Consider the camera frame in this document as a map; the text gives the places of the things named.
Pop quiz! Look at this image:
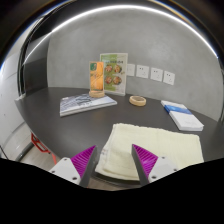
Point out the green menu sign stand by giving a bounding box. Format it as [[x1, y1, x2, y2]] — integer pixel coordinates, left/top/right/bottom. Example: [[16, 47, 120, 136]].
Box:
[[99, 52, 129, 97]]

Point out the grey-blue magazine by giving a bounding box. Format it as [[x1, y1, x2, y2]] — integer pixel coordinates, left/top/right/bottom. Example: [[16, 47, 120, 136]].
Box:
[[59, 93, 118, 118]]

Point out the curved ceiling light strip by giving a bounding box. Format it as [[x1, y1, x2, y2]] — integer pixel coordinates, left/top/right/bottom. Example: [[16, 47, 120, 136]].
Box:
[[23, 3, 218, 64]]

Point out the small card on wooden base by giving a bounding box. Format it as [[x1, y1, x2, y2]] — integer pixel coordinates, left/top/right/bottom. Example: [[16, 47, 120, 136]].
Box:
[[88, 60, 106, 99]]

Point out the cream towel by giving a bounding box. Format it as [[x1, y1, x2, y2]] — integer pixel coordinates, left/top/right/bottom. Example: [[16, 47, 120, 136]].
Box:
[[94, 122, 205, 182]]

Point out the white book with blue stripe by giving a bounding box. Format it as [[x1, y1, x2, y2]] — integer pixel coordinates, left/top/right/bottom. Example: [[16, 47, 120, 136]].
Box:
[[160, 99, 205, 132]]

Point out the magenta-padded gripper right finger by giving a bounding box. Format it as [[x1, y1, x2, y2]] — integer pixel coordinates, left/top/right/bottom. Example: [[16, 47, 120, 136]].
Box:
[[130, 143, 179, 187]]

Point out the round wooden ring holder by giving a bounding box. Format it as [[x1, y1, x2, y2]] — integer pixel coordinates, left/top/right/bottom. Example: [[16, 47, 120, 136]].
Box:
[[128, 95, 147, 107]]

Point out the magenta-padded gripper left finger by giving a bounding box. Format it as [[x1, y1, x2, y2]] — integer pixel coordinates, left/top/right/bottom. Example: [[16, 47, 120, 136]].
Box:
[[48, 144, 98, 188]]

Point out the red metal frame chair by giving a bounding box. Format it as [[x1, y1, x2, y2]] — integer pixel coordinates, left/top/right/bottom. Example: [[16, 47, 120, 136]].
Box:
[[30, 133, 58, 164]]

